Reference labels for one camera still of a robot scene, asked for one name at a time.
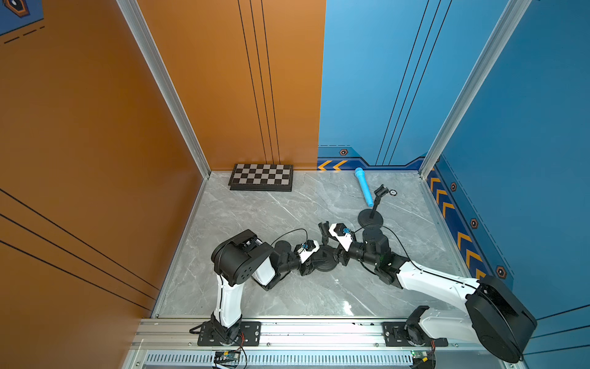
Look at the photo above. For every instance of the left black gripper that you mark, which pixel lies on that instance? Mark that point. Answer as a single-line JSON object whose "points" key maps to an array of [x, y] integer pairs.
{"points": [[306, 270]]}

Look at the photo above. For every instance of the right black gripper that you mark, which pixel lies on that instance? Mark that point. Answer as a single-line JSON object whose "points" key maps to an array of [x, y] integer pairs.
{"points": [[343, 257]]}

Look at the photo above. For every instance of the black round stand base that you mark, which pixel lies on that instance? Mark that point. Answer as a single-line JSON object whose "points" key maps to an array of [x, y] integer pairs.
{"points": [[368, 218]]}

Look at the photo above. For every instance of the black stand pole with clip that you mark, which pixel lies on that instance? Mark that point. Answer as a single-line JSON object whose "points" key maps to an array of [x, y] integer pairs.
{"points": [[379, 194]]}

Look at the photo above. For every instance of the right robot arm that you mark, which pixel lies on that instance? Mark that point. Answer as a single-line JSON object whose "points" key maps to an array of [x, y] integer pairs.
{"points": [[486, 310]]}

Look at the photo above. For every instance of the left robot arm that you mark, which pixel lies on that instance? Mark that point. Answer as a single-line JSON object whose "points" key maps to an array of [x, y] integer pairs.
{"points": [[243, 257]]}

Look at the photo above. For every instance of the light blue toy microphone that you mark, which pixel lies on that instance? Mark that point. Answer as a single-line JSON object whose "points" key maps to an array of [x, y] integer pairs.
{"points": [[361, 177]]}

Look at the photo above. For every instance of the black white checkerboard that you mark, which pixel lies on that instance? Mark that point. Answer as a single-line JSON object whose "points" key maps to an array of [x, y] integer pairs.
{"points": [[261, 177]]}

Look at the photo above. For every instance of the right green circuit board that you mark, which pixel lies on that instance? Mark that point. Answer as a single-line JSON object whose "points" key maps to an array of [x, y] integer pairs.
{"points": [[423, 359]]}

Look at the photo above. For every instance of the green circuit board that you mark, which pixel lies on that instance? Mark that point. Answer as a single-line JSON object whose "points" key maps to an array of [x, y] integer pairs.
{"points": [[423, 359], [229, 359]]}

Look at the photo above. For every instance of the left green circuit board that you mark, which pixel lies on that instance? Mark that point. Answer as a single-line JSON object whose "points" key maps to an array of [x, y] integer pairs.
{"points": [[229, 359]]}

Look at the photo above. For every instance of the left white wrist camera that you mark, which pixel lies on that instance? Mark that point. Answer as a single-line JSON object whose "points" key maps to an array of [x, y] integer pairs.
{"points": [[306, 250]]}

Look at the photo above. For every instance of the aluminium rail frame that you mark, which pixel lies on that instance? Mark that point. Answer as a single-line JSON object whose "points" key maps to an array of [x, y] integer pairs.
{"points": [[296, 343]]}

